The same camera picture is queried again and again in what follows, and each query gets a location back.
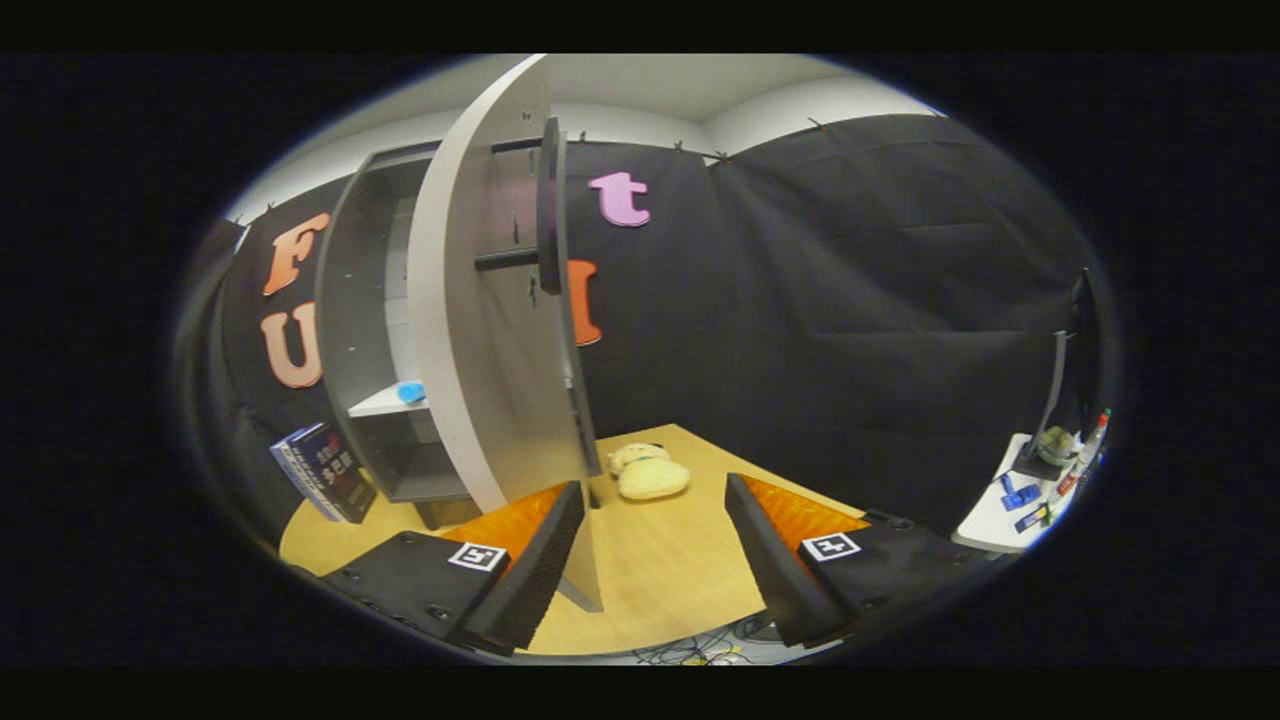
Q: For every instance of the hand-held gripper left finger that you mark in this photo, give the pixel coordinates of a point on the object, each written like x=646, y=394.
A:
x=540, y=570

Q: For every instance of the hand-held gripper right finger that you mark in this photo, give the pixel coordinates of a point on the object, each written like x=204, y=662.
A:
x=770, y=570

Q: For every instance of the blue squeeze tube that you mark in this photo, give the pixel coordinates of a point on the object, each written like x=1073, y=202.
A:
x=411, y=392

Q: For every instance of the pale grey cabinet door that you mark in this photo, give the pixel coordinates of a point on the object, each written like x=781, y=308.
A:
x=450, y=300

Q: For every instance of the yellow plush toy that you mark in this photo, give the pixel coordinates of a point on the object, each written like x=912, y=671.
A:
x=650, y=478

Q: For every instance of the black cover book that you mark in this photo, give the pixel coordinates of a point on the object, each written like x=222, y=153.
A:
x=345, y=475

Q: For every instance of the white side table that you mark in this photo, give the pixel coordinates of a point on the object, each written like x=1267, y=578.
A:
x=985, y=525

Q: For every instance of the blue packet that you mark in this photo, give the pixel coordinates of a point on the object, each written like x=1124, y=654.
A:
x=1020, y=497
x=1032, y=519

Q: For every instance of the black backdrop cloth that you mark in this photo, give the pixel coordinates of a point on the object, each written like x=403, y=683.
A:
x=800, y=300

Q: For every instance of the pale blue book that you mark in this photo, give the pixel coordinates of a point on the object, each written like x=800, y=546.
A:
x=280, y=462

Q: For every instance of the round greenish container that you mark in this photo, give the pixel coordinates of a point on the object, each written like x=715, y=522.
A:
x=1055, y=446

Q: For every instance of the grey cabinet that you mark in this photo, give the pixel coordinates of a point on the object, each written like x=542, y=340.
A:
x=350, y=300

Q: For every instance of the clear bottle red cap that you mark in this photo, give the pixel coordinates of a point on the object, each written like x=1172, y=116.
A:
x=1094, y=440

